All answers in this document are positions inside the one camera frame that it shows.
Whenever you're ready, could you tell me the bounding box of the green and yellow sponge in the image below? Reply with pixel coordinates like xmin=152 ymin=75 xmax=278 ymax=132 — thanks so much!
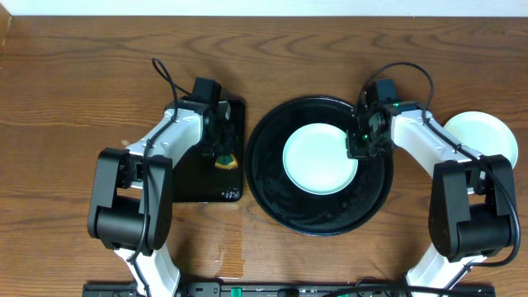
xmin=214 ymin=153 xmax=239 ymax=170

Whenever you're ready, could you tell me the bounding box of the light blue plate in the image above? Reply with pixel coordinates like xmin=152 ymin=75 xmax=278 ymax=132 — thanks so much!
xmin=282 ymin=123 xmax=359 ymax=196
xmin=444 ymin=111 xmax=519 ymax=167

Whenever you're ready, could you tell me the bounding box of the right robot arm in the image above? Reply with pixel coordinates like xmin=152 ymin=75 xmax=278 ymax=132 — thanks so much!
xmin=346 ymin=78 xmax=521 ymax=293

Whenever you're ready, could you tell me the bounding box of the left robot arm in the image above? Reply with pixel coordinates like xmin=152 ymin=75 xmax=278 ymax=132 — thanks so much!
xmin=82 ymin=78 xmax=246 ymax=296

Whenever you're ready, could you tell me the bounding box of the black rectangular tray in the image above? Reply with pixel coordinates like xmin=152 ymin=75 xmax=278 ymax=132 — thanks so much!
xmin=172 ymin=100 xmax=246 ymax=203

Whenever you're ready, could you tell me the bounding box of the black round tray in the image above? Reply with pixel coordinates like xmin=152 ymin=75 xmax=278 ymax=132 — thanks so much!
xmin=245 ymin=96 xmax=394 ymax=236

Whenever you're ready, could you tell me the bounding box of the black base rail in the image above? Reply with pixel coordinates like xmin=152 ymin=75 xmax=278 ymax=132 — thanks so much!
xmin=81 ymin=281 xmax=497 ymax=297

